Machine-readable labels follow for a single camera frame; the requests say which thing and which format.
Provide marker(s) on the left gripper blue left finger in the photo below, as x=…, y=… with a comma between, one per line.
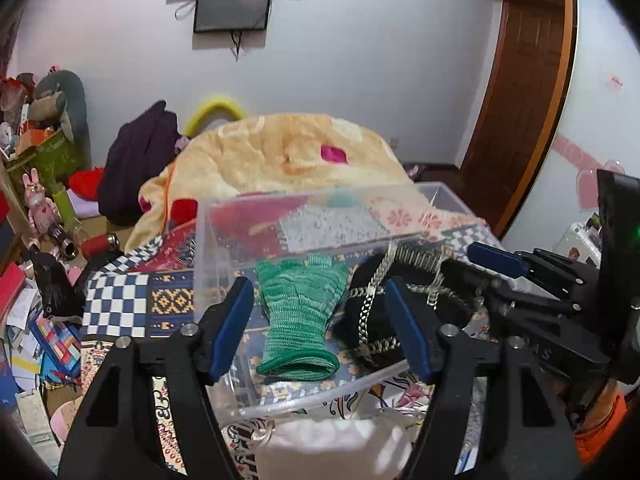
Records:
x=222, y=327

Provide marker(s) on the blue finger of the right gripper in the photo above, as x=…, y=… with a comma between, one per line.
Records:
x=497, y=260

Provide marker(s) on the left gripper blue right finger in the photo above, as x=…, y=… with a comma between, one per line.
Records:
x=416, y=326

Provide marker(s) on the black hat with chain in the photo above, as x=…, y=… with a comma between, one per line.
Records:
x=382, y=290

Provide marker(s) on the green knitted glove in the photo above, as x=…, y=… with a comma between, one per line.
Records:
x=299, y=298

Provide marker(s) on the white cloth pouch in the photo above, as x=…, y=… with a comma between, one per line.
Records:
x=372, y=447

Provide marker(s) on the clear plastic storage box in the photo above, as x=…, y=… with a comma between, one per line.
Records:
x=347, y=224

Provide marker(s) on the red cylindrical can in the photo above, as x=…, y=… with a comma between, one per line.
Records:
x=106, y=242

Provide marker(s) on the brown wooden door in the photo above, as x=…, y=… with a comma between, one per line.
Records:
x=522, y=104

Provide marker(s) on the white wardrobe sliding door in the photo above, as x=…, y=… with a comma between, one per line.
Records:
x=598, y=129

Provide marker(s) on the beige fleece blanket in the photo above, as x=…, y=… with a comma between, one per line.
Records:
x=267, y=153

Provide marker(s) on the dark purple jacket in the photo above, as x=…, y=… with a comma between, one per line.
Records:
x=142, y=149

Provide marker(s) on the red cushion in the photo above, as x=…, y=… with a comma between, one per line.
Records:
x=85, y=183

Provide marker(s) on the pink rabbit figurine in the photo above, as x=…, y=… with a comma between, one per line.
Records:
x=42, y=211

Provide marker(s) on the green storage box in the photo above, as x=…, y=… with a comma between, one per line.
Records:
x=56, y=159

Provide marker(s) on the grey plush toy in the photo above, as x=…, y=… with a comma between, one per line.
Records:
x=61, y=96

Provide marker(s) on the small black wall monitor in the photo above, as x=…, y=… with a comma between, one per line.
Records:
x=230, y=15

